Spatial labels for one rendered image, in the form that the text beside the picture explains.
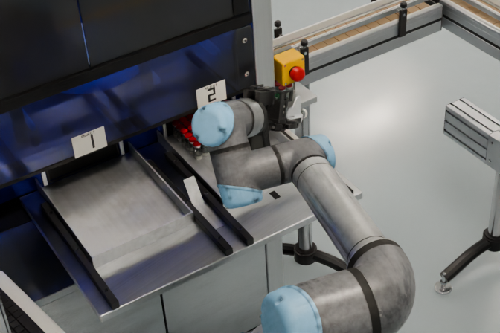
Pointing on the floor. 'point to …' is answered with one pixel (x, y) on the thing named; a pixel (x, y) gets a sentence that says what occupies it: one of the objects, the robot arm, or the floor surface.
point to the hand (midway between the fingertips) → (292, 117)
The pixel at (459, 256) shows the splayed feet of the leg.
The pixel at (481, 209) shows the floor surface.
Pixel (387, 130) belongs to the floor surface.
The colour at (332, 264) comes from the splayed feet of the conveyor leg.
